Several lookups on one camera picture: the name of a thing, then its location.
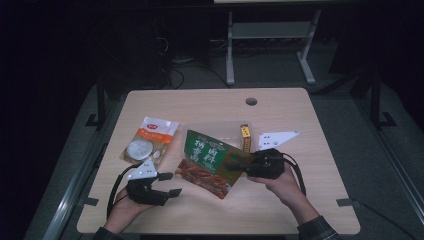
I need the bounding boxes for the person's right hand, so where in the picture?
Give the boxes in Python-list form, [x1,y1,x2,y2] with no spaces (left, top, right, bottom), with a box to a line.
[247,163,311,212]

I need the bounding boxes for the small shiny yellow box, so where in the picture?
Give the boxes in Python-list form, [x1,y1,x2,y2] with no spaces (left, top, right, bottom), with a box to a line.
[239,123,252,155]

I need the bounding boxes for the black metal stand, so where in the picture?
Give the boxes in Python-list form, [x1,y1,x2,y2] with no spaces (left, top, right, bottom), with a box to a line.
[365,66,398,130]
[84,75,108,131]

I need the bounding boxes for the aluminium floor rail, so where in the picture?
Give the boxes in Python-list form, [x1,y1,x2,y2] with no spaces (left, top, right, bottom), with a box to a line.
[41,141,113,240]
[351,96,424,219]

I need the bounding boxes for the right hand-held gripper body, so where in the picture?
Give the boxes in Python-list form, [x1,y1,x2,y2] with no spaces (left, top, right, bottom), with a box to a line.
[245,130,300,180]

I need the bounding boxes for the green snack packet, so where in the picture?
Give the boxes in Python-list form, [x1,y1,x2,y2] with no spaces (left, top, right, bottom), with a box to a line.
[175,129,256,200]

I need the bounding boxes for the clear plastic container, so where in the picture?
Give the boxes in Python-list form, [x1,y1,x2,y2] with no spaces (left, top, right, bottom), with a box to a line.
[180,120,258,172]

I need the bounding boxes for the grey table bracket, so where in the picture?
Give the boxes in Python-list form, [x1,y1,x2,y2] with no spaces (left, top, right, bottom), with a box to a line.
[335,197,363,208]
[77,196,100,207]

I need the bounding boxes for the black cable at table bracket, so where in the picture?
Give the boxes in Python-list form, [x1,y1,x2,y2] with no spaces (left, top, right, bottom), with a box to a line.
[357,199,419,240]

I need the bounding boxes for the person's left hand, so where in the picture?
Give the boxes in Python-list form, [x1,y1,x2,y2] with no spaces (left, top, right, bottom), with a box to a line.
[105,186,155,232]

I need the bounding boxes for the black floor cables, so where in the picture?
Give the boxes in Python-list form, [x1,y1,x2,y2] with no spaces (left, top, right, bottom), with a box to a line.
[156,35,232,90]

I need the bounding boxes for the white metal desk frame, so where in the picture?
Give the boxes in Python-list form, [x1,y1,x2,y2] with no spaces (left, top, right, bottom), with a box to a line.
[213,0,323,86]

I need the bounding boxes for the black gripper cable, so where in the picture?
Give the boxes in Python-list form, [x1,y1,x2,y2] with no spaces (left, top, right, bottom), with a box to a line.
[105,163,143,219]
[280,152,308,198]

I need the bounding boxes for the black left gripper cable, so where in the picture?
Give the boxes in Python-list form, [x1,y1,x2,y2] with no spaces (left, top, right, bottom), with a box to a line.
[105,163,143,219]

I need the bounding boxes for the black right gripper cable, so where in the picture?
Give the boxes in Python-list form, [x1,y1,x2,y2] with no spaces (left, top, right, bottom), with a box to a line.
[280,152,308,198]

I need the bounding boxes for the white and orange snack packet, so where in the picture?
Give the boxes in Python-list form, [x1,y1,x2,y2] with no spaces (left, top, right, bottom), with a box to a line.
[120,116,180,168]

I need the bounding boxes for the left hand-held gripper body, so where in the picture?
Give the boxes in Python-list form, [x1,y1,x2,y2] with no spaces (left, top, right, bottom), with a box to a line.
[125,158,170,206]

